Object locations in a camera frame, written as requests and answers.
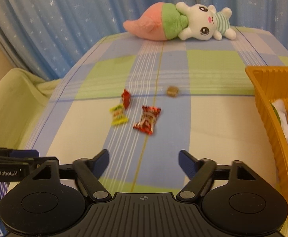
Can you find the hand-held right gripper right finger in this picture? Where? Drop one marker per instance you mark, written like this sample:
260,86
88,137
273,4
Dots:
186,161

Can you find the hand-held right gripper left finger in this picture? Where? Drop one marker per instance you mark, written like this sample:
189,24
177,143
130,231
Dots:
101,161

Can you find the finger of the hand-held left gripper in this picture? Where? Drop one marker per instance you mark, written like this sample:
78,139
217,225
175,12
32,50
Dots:
33,161
23,153

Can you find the orange plastic tray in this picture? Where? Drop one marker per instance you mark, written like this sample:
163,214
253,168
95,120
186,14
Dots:
265,96

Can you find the white green snack packet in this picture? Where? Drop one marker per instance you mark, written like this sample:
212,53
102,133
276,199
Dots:
283,118

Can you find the yellow green candy packet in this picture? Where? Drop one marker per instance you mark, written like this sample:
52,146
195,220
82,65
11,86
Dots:
118,114

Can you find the pale green blanket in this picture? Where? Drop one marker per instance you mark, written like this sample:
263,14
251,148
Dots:
15,96

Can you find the small red candy packet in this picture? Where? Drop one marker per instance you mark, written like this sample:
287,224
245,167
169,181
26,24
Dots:
126,98

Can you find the brown candy in clear wrapper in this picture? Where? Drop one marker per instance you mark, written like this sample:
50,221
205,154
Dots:
173,91

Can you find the checked pastel bed sheet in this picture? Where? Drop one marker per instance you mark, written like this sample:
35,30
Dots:
195,66

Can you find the white bunny plush with peach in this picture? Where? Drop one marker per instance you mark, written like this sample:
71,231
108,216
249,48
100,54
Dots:
200,27

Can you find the blue star curtain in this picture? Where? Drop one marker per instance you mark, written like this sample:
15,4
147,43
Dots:
72,24

